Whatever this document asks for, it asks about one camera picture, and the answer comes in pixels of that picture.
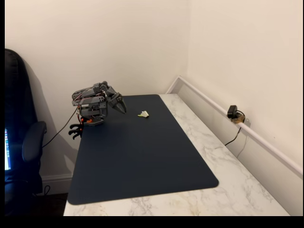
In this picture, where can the black office chair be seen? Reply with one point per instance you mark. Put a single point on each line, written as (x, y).
(21, 95)

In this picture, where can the dark blue desk mat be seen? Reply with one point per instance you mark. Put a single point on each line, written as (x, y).
(133, 154)

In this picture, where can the laptop with lit screen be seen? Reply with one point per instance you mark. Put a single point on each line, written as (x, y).
(7, 152)

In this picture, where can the brown webcam mount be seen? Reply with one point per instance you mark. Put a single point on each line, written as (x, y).
(238, 120)

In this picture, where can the white plastic printed part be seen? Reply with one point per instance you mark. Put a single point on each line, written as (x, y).
(145, 114)

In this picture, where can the grey robot arm with base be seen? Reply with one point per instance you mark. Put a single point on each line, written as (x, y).
(90, 101)

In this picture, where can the white skirting board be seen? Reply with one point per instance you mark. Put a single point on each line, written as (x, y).
(57, 180)

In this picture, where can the black clamp with orange pads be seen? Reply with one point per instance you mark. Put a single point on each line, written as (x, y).
(76, 127)

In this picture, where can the black webcam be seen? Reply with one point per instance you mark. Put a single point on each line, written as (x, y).
(231, 111)

